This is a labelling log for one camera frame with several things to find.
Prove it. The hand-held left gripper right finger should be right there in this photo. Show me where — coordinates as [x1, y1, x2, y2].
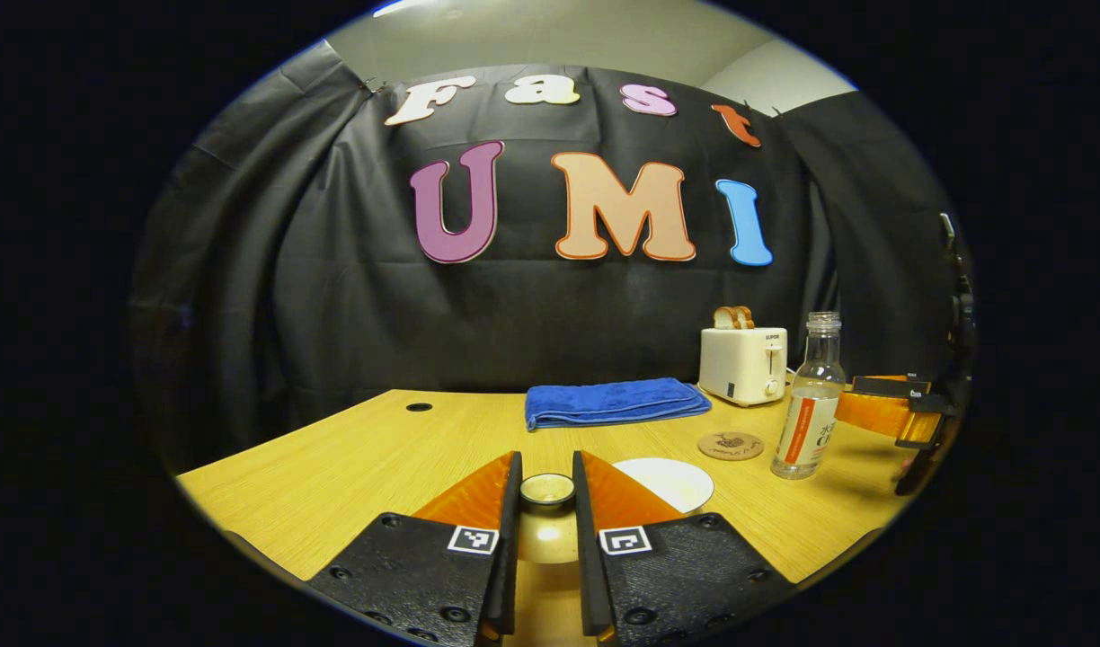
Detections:
[572, 449, 798, 647]

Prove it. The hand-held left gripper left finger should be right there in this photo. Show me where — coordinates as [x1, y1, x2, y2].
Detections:
[306, 451, 524, 647]

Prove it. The cream teacup lid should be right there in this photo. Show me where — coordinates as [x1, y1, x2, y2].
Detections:
[514, 473, 580, 565]

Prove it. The clear plastic water bottle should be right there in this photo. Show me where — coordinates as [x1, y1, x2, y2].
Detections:
[770, 311, 847, 481]

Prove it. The round brown coaster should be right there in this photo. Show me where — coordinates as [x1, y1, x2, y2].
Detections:
[697, 431, 766, 462]

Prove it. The folded blue towel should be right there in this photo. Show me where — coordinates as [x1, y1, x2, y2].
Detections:
[524, 377, 713, 432]

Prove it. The cream toaster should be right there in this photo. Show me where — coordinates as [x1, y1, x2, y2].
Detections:
[698, 326, 789, 408]

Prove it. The black backdrop cloth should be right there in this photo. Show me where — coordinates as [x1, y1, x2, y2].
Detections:
[128, 40, 978, 473]

